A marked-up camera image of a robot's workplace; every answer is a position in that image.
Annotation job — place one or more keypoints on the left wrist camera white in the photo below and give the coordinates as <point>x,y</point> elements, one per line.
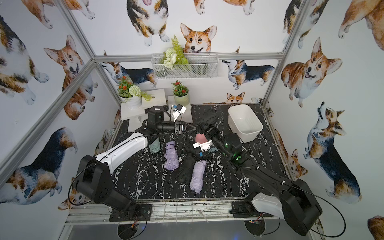
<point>177,111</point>

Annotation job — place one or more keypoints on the white plastic storage box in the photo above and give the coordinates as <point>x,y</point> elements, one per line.
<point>244,122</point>

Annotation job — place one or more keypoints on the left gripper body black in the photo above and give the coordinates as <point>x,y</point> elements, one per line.
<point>179,127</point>

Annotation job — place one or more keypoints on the white wire wall basket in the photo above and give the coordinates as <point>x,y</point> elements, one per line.
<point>199,66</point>

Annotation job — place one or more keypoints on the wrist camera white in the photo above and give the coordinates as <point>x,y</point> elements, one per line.
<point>203,146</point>
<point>177,111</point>

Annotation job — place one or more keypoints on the fern and white flowers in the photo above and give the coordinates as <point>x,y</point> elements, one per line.
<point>174,55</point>

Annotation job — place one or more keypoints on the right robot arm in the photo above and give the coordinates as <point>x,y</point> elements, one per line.
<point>291,200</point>

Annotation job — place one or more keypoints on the green pot red flowers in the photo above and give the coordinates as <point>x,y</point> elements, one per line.
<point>181,93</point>

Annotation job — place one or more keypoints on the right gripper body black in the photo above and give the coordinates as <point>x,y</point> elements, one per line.
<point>216,136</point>

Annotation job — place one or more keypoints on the white stepped display shelf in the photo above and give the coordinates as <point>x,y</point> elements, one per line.
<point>150,105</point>

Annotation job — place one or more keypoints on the white pot red flowers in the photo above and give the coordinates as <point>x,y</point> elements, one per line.
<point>131,93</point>

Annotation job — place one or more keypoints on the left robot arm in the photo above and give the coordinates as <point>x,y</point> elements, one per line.
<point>94,175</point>

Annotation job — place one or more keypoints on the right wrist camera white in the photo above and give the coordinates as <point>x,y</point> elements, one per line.
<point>203,146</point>

